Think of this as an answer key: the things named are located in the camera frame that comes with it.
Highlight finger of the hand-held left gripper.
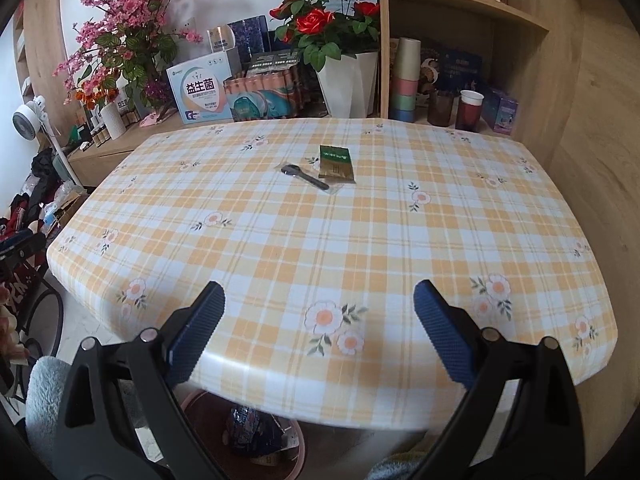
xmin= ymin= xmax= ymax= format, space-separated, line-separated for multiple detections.
xmin=0 ymin=233 xmax=30 ymax=256
xmin=0 ymin=232 xmax=47 ymax=273

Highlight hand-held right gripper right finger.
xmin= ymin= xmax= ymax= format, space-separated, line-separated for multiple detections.
xmin=413 ymin=280 xmax=586 ymax=480

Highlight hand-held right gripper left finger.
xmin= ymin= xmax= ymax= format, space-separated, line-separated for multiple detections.
xmin=52 ymin=281 xmax=227 ymax=480

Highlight dusky pink plastic bin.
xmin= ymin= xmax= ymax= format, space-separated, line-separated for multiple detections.
xmin=177 ymin=389 xmax=307 ymax=480

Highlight purple patterned snack wrapper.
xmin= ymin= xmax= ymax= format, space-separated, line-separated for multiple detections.
xmin=227 ymin=404 xmax=275 ymax=453

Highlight clear plastic bag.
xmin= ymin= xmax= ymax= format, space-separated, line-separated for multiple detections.
xmin=272 ymin=422 xmax=301 ymax=463

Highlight cardboard box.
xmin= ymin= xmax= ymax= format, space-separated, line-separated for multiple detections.
xmin=42 ymin=185 xmax=88 ymax=233

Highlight pile of dark clothes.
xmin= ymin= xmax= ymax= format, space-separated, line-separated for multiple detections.
xmin=0 ymin=147 xmax=66 ymax=241

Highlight wooden sideboard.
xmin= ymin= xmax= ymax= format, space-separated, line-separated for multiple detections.
xmin=67 ymin=112 xmax=236 ymax=188

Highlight white standing fan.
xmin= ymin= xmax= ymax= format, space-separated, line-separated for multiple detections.
xmin=12 ymin=95 xmax=81 ymax=186

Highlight row of small brown bottles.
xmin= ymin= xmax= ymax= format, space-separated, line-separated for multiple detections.
xmin=75 ymin=110 xmax=141 ymax=148

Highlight yellow plaid tablecloth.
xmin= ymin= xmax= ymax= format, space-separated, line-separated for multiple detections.
xmin=46 ymin=116 xmax=621 ymax=431

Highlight person's right leg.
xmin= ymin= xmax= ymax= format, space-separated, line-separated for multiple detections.
xmin=370 ymin=452 xmax=431 ymax=480

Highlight person's leg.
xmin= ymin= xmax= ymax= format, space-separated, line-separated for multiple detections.
xmin=25 ymin=355 xmax=73 ymax=441
xmin=370 ymin=452 xmax=431 ymax=480

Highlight white ribbed vase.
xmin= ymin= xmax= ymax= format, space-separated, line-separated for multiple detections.
xmin=100 ymin=105 xmax=127 ymax=141

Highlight person's left leg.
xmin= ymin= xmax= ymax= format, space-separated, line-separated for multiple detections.
xmin=25 ymin=355 xmax=73 ymax=441

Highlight orange artificial flowers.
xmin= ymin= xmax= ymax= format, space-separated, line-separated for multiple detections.
xmin=75 ymin=72 xmax=118 ymax=111

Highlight black spoon in clear wrapper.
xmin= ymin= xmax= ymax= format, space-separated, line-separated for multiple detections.
xmin=280 ymin=162 xmax=343 ymax=193

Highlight purple flower plant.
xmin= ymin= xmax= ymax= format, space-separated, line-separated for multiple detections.
xmin=145 ymin=77 xmax=173 ymax=108

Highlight dark green packet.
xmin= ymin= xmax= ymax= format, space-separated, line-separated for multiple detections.
xmin=319 ymin=144 xmax=357 ymax=183

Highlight red paper cup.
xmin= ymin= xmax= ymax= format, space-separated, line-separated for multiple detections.
xmin=455 ymin=90 xmax=486 ymax=132

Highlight brown glass tumbler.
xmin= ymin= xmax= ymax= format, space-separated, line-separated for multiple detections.
xmin=426 ymin=89 xmax=456 ymax=127

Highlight white and blue carton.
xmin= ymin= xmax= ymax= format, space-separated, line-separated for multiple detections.
xmin=166 ymin=57 xmax=233 ymax=125

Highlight small blue carton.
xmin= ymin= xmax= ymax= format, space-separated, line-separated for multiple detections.
xmin=482 ymin=85 xmax=521 ymax=136

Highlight pink blossom arrangement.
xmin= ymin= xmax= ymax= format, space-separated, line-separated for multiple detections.
xmin=52 ymin=0 xmax=208 ymax=111

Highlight stack of pastel cups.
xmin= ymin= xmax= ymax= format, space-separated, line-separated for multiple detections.
xmin=390 ymin=37 xmax=422 ymax=123

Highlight white angular flower pot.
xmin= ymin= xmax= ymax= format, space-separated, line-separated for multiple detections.
xmin=316 ymin=51 xmax=379 ymax=118

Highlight dark blue gift box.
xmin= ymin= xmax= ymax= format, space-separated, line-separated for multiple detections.
xmin=435 ymin=47 xmax=486 ymax=93

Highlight silver grey carton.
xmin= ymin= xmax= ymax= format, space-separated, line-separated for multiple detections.
xmin=207 ymin=25 xmax=238 ymax=56

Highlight dark box with green print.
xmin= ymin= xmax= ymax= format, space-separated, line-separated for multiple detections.
xmin=248 ymin=51 xmax=301 ymax=78

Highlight dark blue patterned box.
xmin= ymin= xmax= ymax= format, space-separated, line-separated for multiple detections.
xmin=227 ymin=16 xmax=263 ymax=68

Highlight wooden shelf unit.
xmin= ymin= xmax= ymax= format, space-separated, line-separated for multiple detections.
xmin=375 ymin=0 xmax=586 ymax=136

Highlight red rose plant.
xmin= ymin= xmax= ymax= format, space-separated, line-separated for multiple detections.
xmin=269 ymin=0 xmax=381 ymax=73

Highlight wooden wall shelf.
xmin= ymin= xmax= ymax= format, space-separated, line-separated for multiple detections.
xmin=12 ymin=0 xmax=68 ymax=101

